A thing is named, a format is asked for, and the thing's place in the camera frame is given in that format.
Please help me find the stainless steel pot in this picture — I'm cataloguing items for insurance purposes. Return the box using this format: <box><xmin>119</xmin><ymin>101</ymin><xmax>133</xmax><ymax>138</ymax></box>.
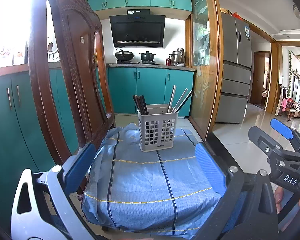
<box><xmin>169</xmin><ymin>48</ymin><xmax>185</xmax><ymax>64</ymax></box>

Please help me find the lone beige chopstick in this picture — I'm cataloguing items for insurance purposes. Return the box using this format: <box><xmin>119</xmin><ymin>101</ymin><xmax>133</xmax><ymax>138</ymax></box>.
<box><xmin>167</xmin><ymin>85</ymin><xmax>177</xmax><ymax>113</ymax></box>

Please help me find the person's right hand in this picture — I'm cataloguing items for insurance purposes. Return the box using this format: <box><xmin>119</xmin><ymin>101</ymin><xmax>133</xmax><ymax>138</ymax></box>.
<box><xmin>274</xmin><ymin>186</ymin><xmax>300</xmax><ymax>214</ymax></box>

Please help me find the blue checked cloth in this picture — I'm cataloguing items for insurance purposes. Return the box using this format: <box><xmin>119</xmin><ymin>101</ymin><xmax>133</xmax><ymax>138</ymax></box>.
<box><xmin>81</xmin><ymin>124</ymin><xmax>221</xmax><ymax>239</ymax></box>

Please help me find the brown wooden chair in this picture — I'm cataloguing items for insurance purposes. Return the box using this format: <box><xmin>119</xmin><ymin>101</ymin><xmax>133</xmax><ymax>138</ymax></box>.
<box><xmin>28</xmin><ymin>0</ymin><xmax>115</xmax><ymax>165</ymax></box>

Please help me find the silver refrigerator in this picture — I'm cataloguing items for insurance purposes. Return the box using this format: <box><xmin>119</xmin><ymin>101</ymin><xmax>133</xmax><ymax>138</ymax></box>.
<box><xmin>216</xmin><ymin>13</ymin><xmax>252</xmax><ymax>124</ymax></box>

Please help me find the black cooking pot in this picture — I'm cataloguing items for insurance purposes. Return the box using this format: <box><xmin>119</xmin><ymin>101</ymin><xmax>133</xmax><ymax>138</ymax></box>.
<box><xmin>140</xmin><ymin>51</ymin><xmax>155</xmax><ymax>62</ymax></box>

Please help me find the wooden glass sliding door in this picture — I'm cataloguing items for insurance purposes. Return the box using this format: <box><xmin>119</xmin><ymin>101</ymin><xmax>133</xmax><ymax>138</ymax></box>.
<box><xmin>186</xmin><ymin>0</ymin><xmax>224</xmax><ymax>140</ymax></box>

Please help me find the white plastic utensil basket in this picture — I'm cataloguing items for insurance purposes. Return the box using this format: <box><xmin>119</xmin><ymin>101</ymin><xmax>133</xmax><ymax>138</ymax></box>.
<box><xmin>138</xmin><ymin>104</ymin><xmax>178</xmax><ymax>152</ymax></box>

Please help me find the black range hood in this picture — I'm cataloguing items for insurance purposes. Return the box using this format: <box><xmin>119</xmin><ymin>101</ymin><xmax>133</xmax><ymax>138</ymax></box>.
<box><xmin>109</xmin><ymin>14</ymin><xmax>166</xmax><ymax>48</ymax></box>

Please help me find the black wok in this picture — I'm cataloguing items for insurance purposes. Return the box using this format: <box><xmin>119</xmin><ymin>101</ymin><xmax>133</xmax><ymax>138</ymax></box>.
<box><xmin>115</xmin><ymin>48</ymin><xmax>134</xmax><ymax>61</ymax></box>

